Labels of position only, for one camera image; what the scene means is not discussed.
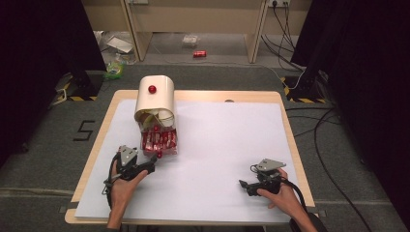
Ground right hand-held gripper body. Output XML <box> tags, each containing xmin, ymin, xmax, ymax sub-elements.
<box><xmin>253</xmin><ymin>158</ymin><xmax>288</xmax><ymax>196</ymax></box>

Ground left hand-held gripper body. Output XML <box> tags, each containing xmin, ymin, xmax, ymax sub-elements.
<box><xmin>111</xmin><ymin>144</ymin><xmax>153</xmax><ymax>182</ymax></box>

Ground cream storage box red knob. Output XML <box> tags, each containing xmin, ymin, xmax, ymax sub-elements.
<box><xmin>133</xmin><ymin>74</ymin><xmax>179</xmax><ymax>131</ymax></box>

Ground person's left hand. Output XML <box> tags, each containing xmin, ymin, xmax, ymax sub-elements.
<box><xmin>108</xmin><ymin>159</ymin><xmax>150</xmax><ymax>211</ymax></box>

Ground person's right hand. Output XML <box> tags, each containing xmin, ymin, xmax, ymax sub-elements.
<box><xmin>256</xmin><ymin>167</ymin><xmax>307</xmax><ymax>215</ymax></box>

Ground row of red packets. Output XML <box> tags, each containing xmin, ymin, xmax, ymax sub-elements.
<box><xmin>141</xmin><ymin>128</ymin><xmax>178</xmax><ymax>153</ymax></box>

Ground wooden table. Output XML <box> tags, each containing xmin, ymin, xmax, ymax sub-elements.
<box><xmin>64</xmin><ymin>89</ymin><xmax>316</xmax><ymax>226</ymax></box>

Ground white table mat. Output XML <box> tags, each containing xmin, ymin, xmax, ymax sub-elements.
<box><xmin>73</xmin><ymin>99</ymin><xmax>300</xmax><ymax>224</ymax></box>

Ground striped tape stand base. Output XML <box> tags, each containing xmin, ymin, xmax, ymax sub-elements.
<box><xmin>52</xmin><ymin>70</ymin><xmax>104</xmax><ymax>104</ymax></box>
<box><xmin>279</xmin><ymin>71</ymin><xmax>329</xmax><ymax>105</ymax></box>

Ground green packet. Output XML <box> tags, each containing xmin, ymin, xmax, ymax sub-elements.
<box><xmin>102</xmin><ymin>60</ymin><xmax>126</xmax><ymax>80</ymax></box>

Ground clear plastic packet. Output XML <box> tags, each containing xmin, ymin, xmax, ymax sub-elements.
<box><xmin>181</xmin><ymin>34</ymin><xmax>200</xmax><ymax>48</ymax></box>

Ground black curtain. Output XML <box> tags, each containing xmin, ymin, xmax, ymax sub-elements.
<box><xmin>0</xmin><ymin>0</ymin><xmax>108</xmax><ymax>169</ymax></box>
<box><xmin>290</xmin><ymin>0</ymin><xmax>410</xmax><ymax>224</ymax></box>

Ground beige desk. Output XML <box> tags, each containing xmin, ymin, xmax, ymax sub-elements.
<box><xmin>80</xmin><ymin>0</ymin><xmax>314</xmax><ymax>65</ymax></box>

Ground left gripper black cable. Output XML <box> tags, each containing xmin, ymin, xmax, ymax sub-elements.
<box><xmin>102</xmin><ymin>152</ymin><xmax>124</xmax><ymax>210</ymax></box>

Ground black floor cables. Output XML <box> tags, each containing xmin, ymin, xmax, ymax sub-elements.
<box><xmin>284</xmin><ymin>106</ymin><xmax>375</xmax><ymax>232</ymax></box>

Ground white floor cable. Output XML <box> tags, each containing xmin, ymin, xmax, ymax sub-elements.
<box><xmin>150</xmin><ymin>41</ymin><xmax>307</xmax><ymax>92</ymax></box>

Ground black socket cables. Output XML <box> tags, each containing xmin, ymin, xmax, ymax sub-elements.
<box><xmin>260</xmin><ymin>0</ymin><xmax>307</xmax><ymax>73</ymax></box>

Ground white wall socket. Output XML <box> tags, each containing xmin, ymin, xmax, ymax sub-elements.
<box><xmin>267</xmin><ymin>0</ymin><xmax>292</xmax><ymax>9</ymax></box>

